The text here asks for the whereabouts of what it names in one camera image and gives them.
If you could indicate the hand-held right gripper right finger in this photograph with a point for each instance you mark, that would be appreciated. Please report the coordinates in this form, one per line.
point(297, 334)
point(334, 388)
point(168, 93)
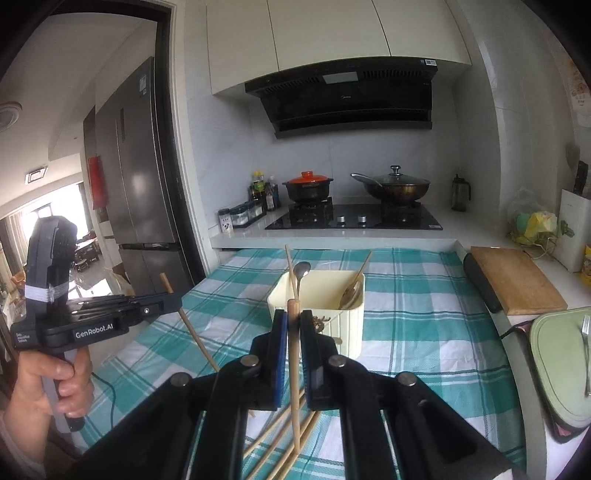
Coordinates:
point(308, 364)

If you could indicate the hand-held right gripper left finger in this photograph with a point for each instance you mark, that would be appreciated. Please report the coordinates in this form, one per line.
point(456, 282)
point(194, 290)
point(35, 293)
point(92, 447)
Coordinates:
point(278, 364)

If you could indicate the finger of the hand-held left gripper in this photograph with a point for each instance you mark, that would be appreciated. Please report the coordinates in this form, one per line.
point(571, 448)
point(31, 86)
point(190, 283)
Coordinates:
point(138, 307)

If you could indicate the cream ribbed utensil holder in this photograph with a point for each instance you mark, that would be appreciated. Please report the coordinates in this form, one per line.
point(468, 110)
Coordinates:
point(346, 332)

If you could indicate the long wooden chopstick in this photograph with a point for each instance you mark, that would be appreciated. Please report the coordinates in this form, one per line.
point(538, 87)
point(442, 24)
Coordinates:
point(290, 267)
point(361, 267)
point(294, 415)
point(200, 339)

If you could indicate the bunch of wooden chopsticks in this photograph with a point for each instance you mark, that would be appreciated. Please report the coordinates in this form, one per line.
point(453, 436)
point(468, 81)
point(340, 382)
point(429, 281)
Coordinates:
point(310, 427)

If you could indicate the silver metal spoon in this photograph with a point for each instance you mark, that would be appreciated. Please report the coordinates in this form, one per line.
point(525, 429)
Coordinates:
point(351, 297)
point(302, 268)

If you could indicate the person's left forearm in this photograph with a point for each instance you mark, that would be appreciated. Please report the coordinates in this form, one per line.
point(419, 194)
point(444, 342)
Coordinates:
point(23, 443)

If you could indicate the person's left hand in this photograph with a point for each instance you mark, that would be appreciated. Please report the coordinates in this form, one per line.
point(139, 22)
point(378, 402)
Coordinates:
point(32, 392)

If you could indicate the red hanging object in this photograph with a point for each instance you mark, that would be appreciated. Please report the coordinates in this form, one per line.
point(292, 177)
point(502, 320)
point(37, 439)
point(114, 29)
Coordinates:
point(98, 182)

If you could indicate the teal checked tablecloth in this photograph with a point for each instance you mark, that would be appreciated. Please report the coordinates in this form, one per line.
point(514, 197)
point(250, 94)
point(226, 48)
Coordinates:
point(415, 323)

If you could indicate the grey steel refrigerator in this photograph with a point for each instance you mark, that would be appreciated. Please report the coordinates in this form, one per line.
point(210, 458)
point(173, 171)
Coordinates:
point(138, 184)

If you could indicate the white seasoning jar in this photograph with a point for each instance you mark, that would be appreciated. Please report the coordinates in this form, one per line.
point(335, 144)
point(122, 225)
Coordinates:
point(226, 224)

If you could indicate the spice jar rack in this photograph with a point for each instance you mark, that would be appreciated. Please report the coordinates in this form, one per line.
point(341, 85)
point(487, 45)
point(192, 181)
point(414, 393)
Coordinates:
point(247, 214)

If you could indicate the round ceiling lamp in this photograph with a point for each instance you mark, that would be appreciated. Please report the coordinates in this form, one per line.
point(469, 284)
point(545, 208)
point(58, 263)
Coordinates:
point(9, 115)

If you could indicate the black glass gas hob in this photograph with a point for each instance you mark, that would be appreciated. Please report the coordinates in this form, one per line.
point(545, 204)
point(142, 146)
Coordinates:
point(369, 220)

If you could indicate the dark sauce bottle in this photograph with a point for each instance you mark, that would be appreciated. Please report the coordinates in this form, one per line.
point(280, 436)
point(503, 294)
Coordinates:
point(273, 196)

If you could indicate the yellow-capped oil bottle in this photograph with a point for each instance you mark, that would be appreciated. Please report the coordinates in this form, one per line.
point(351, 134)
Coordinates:
point(259, 187)

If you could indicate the black clay pot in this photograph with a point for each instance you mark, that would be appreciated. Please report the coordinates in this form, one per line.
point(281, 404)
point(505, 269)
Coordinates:
point(307, 191)

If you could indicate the orange pot lid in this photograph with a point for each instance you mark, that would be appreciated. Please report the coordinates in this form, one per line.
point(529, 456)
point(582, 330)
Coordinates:
point(306, 177)

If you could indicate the dark metal wok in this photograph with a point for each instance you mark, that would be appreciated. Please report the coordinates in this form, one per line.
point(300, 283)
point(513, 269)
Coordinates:
point(397, 191)

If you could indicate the glass wok lid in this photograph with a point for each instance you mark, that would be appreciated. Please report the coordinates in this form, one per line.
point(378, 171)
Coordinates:
point(395, 177)

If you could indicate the wooden cutting board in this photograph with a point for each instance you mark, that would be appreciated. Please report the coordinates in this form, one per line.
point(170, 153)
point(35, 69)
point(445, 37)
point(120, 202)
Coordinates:
point(517, 279)

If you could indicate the dark glass jug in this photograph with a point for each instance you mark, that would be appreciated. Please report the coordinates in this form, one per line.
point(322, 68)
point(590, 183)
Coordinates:
point(460, 196)

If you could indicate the green plate with fork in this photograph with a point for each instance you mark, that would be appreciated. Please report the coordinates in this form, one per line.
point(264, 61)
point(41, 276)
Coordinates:
point(563, 369)

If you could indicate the black range hood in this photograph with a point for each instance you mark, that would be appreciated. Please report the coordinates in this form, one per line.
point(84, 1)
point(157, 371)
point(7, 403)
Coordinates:
point(346, 101)

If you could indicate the yellow green plastic bags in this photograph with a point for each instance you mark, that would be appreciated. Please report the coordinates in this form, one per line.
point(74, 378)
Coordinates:
point(535, 226)

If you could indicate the metal fork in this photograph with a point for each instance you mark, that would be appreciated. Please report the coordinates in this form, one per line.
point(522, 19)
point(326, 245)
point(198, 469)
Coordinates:
point(586, 337)

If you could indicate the yellow packet box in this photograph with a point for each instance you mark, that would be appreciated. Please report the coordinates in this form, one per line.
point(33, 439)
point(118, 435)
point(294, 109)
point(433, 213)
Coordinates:
point(586, 263)

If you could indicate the white knife block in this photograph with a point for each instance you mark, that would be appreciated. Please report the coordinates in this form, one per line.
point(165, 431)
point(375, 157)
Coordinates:
point(575, 230)

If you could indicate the white upper cabinet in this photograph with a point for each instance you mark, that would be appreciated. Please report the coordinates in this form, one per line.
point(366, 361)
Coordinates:
point(323, 32)

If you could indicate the black door frame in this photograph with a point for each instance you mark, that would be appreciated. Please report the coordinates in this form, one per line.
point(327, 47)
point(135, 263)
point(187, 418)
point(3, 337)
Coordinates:
point(180, 138)

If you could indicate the wall calendar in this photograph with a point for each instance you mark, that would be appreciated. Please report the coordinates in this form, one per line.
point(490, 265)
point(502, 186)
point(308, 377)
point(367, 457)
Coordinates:
point(579, 87)

